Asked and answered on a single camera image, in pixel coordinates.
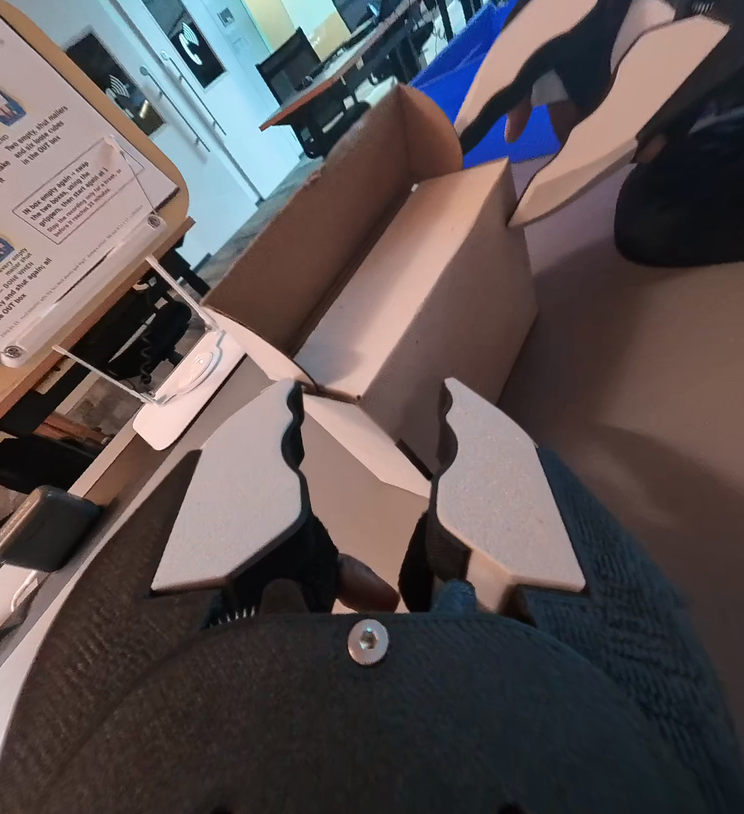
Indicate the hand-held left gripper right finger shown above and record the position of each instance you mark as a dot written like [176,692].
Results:
[505,502]

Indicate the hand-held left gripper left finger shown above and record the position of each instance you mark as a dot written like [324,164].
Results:
[238,496]

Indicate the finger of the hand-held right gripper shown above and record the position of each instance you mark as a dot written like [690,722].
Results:
[505,57]
[607,140]

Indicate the blue plastic bin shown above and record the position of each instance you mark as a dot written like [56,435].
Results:
[439,89]

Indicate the white mailer box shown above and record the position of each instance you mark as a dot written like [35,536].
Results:
[423,286]

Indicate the person's right hand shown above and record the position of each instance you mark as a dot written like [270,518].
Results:
[518,117]

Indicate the person's left hand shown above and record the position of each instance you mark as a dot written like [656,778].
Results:
[369,585]

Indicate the clear white document stand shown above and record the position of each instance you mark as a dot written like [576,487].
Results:
[175,413]

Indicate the wooden office table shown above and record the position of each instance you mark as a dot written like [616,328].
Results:
[334,75]

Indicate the black office chair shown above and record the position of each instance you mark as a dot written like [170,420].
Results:
[289,63]
[162,330]

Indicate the black plastic box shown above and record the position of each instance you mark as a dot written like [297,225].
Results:
[41,528]

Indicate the instruction sheet on stand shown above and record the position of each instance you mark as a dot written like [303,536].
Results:
[92,304]

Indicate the black phone wall sign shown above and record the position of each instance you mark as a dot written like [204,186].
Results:
[197,51]

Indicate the black wave wall sign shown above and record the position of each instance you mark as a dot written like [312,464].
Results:
[117,89]

